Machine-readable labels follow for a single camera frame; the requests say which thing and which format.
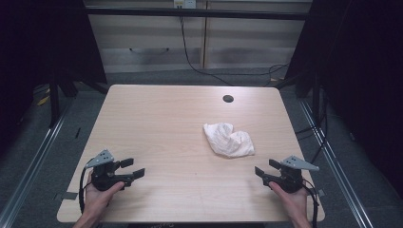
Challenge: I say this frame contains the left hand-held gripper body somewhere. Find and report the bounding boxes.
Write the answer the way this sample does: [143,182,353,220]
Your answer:
[85,149,134,192]

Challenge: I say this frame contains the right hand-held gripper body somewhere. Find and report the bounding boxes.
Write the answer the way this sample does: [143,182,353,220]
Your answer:
[268,155,320,195]

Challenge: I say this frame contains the person's right hand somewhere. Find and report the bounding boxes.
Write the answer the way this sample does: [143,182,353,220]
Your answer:
[268,180,310,221]

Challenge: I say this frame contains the person's left hand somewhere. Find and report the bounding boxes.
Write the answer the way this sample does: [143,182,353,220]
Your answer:
[83,172,125,221]

